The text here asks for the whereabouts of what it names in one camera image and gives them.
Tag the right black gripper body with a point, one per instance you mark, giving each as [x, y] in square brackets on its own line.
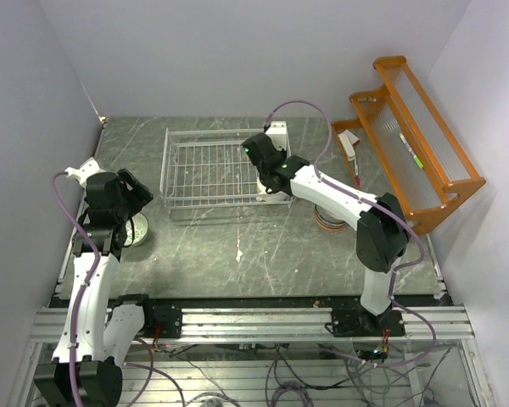
[264, 182]

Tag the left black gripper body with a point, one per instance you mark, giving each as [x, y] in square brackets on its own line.
[125, 207]

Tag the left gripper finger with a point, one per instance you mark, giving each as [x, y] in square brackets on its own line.
[140, 196]
[127, 178]

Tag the white handled bowl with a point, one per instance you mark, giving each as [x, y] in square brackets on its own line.
[273, 198]

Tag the green patterned bowl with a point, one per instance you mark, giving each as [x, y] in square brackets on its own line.
[136, 230]

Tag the white wire dish rack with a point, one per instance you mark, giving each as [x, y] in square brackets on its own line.
[203, 169]

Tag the beige patterned bowl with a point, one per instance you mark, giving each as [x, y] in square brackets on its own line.
[330, 226]

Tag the grey blue bowl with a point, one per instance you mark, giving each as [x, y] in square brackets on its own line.
[329, 216]

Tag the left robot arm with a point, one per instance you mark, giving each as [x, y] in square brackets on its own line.
[86, 366]

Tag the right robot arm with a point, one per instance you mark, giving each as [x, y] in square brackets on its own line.
[381, 238]

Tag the orange wooden shelf rack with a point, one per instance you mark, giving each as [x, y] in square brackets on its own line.
[402, 105]

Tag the white red small box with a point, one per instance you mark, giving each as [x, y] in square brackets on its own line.
[349, 141]

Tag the marker pen on shelf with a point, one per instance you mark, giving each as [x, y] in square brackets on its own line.
[411, 151]

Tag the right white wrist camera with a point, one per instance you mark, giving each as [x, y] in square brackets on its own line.
[277, 131]

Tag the aluminium mounting rail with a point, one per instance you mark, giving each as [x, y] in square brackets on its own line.
[311, 325]

